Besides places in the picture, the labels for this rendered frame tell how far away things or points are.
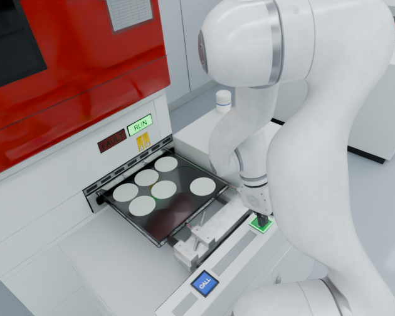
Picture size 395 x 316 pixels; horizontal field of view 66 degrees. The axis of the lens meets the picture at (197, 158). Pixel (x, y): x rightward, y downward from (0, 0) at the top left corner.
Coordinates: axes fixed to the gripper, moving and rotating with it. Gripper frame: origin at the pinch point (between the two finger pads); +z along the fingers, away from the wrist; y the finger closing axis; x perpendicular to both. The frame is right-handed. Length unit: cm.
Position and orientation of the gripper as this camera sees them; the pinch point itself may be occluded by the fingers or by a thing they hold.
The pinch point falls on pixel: (263, 219)
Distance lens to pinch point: 97.0
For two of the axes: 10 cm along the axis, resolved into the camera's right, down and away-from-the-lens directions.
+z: 2.4, 8.4, 5.0
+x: 6.9, -5.0, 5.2
